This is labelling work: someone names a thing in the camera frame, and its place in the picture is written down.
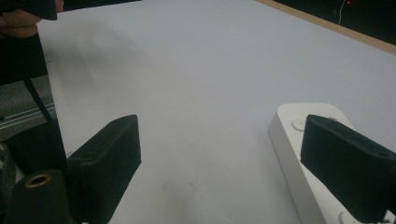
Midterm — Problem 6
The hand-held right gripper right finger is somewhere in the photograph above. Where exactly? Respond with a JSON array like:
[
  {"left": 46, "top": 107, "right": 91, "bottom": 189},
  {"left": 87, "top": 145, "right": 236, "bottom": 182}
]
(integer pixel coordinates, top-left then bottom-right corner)
[{"left": 300, "top": 114, "right": 396, "bottom": 224}]

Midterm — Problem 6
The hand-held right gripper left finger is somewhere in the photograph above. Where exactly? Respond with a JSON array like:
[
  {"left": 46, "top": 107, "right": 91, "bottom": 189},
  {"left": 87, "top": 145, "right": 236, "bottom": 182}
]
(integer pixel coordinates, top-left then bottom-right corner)
[{"left": 66, "top": 114, "right": 143, "bottom": 224}]

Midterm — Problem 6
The white cable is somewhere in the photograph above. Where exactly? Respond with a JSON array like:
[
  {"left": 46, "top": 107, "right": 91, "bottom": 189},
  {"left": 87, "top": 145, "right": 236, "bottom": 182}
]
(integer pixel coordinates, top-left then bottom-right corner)
[{"left": 337, "top": 0, "right": 347, "bottom": 25}]

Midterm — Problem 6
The metal rail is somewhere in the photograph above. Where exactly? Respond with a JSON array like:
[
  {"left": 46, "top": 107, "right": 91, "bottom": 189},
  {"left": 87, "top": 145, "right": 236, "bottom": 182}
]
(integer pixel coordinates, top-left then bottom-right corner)
[{"left": 0, "top": 103, "right": 57, "bottom": 131}]

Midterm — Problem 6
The black strap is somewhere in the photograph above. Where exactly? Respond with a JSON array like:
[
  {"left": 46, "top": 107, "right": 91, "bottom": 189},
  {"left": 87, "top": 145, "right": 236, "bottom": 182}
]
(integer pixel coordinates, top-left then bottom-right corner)
[{"left": 23, "top": 77, "right": 54, "bottom": 123}]

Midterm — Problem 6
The white power strip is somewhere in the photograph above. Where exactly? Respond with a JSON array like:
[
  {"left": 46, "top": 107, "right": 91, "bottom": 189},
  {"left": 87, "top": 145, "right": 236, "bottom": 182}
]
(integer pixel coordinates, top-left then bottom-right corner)
[{"left": 267, "top": 102, "right": 396, "bottom": 224}]

